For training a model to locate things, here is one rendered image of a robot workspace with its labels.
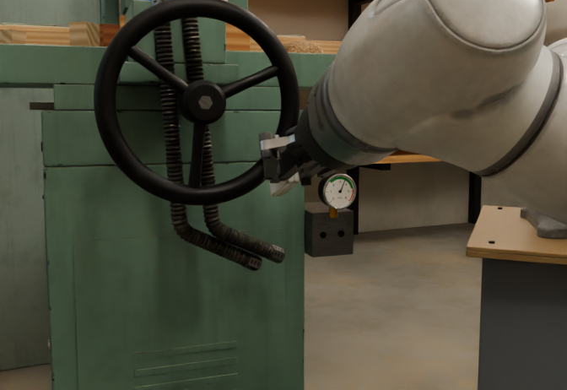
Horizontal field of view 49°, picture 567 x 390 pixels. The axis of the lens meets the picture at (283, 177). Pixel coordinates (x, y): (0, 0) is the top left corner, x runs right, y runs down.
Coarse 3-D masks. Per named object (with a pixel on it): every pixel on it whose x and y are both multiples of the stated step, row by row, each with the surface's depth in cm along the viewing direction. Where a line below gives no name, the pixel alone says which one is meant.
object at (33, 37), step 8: (32, 32) 109; (40, 32) 109; (48, 32) 110; (56, 32) 110; (64, 32) 111; (32, 40) 109; (40, 40) 109; (48, 40) 110; (56, 40) 110; (64, 40) 111; (280, 40) 123; (288, 40) 124; (296, 40) 124; (256, 48) 122; (328, 48) 127; (336, 48) 127
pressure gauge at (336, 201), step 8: (328, 176) 107; (336, 176) 106; (344, 176) 107; (320, 184) 108; (328, 184) 106; (336, 184) 107; (344, 184) 107; (352, 184) 108; (320, 192) 107; (328, 192) 106; (336, 192) 107; (344, 192) 107; (352, 192) 108; (328, 200) 106; (336, 200) 107; (344, 200) 107; (352, 200) 108; (336, 208) 107; (344, 208) 107; (336, 216) 109
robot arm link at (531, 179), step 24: (552, 48) 47; (552, 120) 40; (528, 144) 41; (552, 144) 40; (504, 168) 42; (528, 168) 42; (552, 168) 41; (504, 192) 46; (528, 192) 43; (552, 192) 42; (552, 216) 45
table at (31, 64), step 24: (0, 48) 94; (24, 48) 95; (48, 48) 96; (72, 48) 97; (96, 48) 98; (0, 72) 94; (24, 72) 95; (48, 72) 96; (72, 72) 97; (96, 72) 98; (120, 72) 90; (144, 72) 91; (216, 72) 95; (240, 72) 106; (312, 72) 110
